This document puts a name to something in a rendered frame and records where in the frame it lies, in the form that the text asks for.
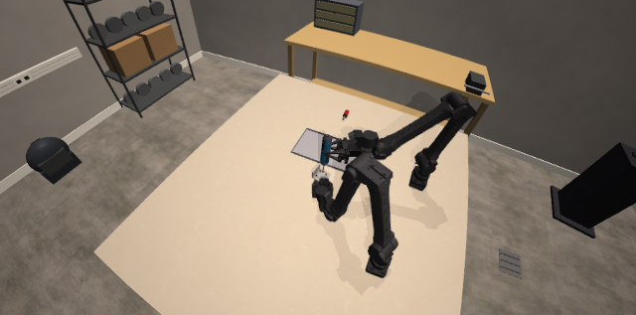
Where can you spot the dark blue nut driver barrel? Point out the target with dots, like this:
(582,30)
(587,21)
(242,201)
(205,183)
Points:
(326,147)

